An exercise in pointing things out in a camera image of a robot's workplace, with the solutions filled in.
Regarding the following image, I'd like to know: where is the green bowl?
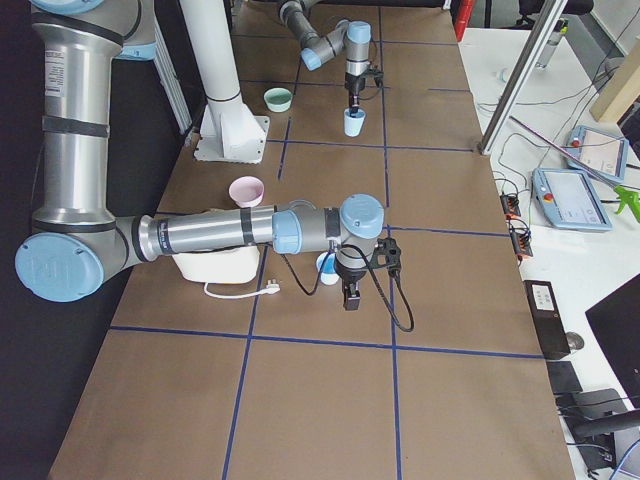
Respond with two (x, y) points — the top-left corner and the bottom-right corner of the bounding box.
(263, 87), (293, 113)

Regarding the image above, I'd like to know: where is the pink bowl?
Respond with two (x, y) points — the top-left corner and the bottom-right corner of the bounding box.
(228, 176), (265, 208)

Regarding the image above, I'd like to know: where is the black laptop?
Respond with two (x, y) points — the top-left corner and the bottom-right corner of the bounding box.
(586, 280), (640, 407)

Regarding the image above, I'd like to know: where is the cream toaster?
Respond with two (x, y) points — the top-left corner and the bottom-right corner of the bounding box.
(172, 245), (260, 284)

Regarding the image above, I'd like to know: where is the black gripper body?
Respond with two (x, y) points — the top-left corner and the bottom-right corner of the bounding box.
(345, 73), (364, 96)
(334, 259), (368, 284)

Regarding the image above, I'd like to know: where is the far teach pendant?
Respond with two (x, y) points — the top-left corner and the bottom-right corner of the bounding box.
(565, 125), (629, 182)

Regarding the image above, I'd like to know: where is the orange power strip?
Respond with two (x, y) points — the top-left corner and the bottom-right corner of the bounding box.
(500, 193), (533, 262)

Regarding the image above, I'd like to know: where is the teach pendant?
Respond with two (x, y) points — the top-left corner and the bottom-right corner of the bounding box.
(531, 168), (612, 232)
(565, 125), (629, 182)

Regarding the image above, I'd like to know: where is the light blue cup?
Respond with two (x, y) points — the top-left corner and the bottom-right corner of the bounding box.
(316, 252), (339, 286)
(343, 108), (366, 137)

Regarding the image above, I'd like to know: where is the near teach pendant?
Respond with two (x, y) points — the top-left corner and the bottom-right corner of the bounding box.
(531, 168), (612, 232)

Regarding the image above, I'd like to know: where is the black box with label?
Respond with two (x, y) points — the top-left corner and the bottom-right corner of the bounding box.
(523, 280), (570, 360)

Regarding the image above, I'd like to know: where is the aluminium frame post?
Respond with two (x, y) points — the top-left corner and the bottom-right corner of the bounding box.
(478, 0), (568, 155)

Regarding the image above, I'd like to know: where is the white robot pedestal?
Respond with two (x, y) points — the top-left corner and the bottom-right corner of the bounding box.
(180, 0), (270, 164)

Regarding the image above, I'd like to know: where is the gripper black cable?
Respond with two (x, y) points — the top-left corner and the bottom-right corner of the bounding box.
(279, 234), (416, 333)
(360, 38), (385, 101)

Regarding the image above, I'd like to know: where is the white toaster power cable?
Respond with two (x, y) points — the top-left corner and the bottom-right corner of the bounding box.
(202, 277), (283, 300)

